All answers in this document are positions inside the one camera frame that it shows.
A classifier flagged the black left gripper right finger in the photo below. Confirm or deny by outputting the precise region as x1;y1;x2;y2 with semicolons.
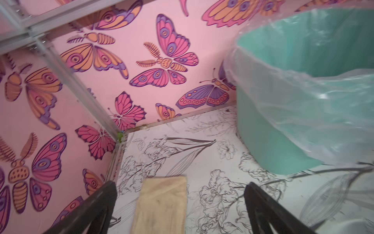
243;182;315;234

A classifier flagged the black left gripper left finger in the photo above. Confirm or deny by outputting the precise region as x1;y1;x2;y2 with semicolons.
45;181;117;234

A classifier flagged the beige work glove left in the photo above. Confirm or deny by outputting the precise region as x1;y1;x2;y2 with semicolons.
131;176;188;234

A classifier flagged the mint green trash bin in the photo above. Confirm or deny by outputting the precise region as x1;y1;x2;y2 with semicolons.
236;7;374;176

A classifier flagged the aluminium frame post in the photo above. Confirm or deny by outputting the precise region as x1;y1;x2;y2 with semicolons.
34;39;120;139

